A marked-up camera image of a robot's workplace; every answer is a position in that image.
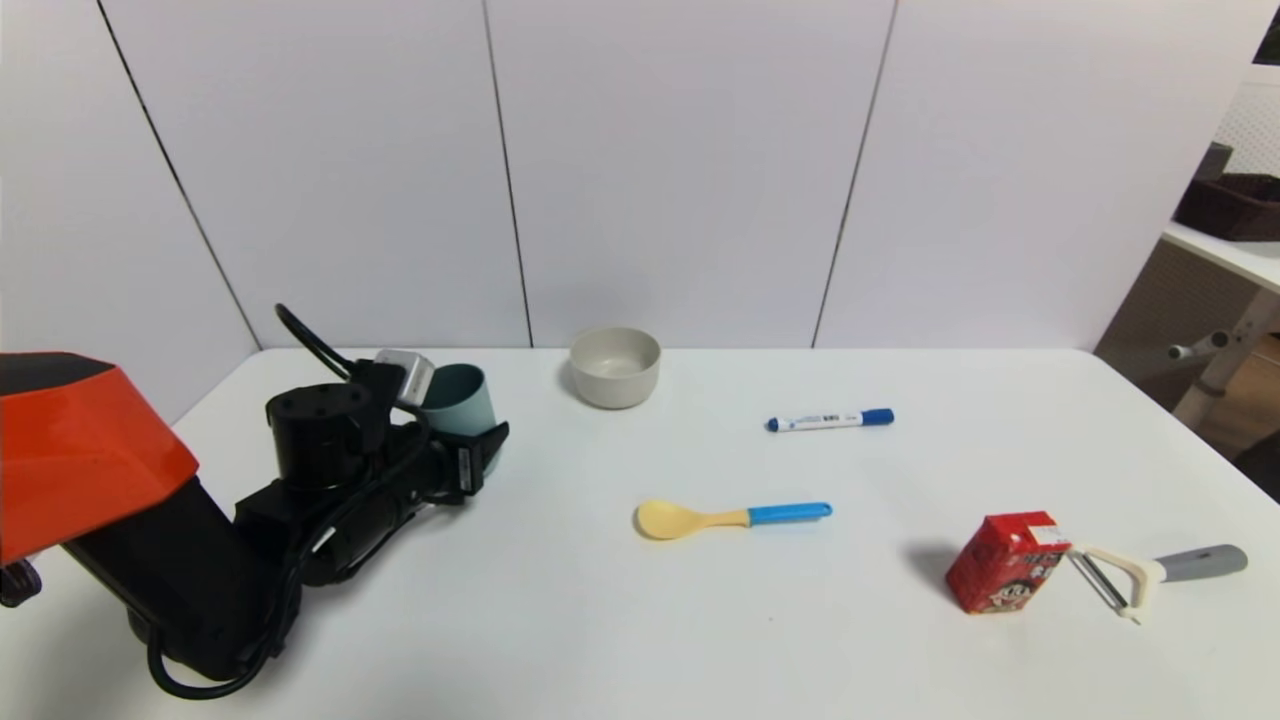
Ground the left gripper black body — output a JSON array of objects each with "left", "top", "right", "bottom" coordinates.
[{"left": 415, "top": 428, "right": 485, "bottom": 506}]

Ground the teal plastic cup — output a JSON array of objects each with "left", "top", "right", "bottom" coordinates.
[{"left": 420, "top": 364, "right": 498, "bottom": 438}]

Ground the beige round bowl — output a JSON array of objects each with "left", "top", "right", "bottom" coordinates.
[{"left": 570, "top": 327, "right": 663, "bottom": 411}]

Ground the dark object on floor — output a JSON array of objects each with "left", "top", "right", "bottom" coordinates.
[{"left": 1232, "top": 430, "right": 1280, "bottom": 506}]

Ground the blue white marker pen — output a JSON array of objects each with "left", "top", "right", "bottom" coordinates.
[{"left": 765, "top": 408, "right": 895, "bottom": 434}]

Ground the red milk carton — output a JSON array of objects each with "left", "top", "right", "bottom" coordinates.
[{"left": 945, "top": 511, "right": 1073, "bottom": 615}]

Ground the white side table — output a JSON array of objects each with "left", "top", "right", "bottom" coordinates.
[{"left": 1160, "top": 222, "right": 1280, "bottom": 431}]

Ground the dark brown woven basket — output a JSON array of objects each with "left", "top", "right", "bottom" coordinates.
[{"left": 1174, "top": 174, "right": 1280, "bottom": 243}]

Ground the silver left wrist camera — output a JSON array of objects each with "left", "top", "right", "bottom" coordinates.
[{"left": 374, "top": 349, "right": 437, "bottom": 408}]

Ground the yellow spoon blue handle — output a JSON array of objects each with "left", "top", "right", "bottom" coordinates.
[{"left": 635, "top": 499, "right": 833, "bottom": 541}]

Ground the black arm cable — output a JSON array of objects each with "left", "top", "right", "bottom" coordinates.
[{"left": 274, "top": 303, "right": 401, "bottom": 386}]

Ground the white peeler grey handle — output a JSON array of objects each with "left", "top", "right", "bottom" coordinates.
[{"left": 1065, "top": 544, "right": 1249, "bottom": 625}]

